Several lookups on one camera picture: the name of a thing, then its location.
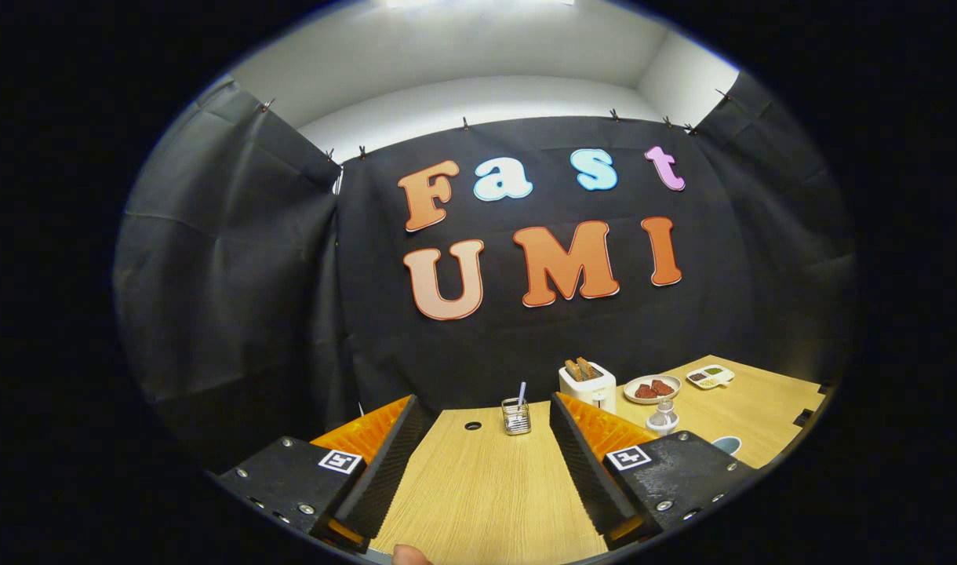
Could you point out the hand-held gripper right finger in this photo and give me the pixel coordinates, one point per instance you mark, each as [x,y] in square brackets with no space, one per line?
[588,471]

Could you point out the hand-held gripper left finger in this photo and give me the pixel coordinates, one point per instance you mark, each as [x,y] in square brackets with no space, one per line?
[384,475]

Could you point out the clear plastic juice bottle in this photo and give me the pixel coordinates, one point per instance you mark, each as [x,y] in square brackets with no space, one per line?
[663,421]

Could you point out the white cup with blue inside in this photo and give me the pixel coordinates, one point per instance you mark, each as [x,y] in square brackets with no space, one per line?
[728,446]

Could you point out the white toaster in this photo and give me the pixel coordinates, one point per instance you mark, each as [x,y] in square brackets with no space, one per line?
[592,392]

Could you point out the round beige plate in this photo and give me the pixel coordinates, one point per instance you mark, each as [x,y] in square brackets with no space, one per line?
[631,396]

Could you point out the red-brown food piece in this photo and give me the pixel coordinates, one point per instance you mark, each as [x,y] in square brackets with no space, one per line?
[645,391]
[663,387]

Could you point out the toast slice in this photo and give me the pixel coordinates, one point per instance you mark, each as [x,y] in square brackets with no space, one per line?
[573,370]
[589,367]

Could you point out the wooden table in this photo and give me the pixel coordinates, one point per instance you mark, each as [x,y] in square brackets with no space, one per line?
[486,494]

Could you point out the white divided dish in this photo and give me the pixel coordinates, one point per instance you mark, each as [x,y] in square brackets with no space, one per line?
[710,377]

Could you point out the black backdrop cloth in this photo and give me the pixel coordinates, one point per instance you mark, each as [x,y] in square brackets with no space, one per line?
[290,275]

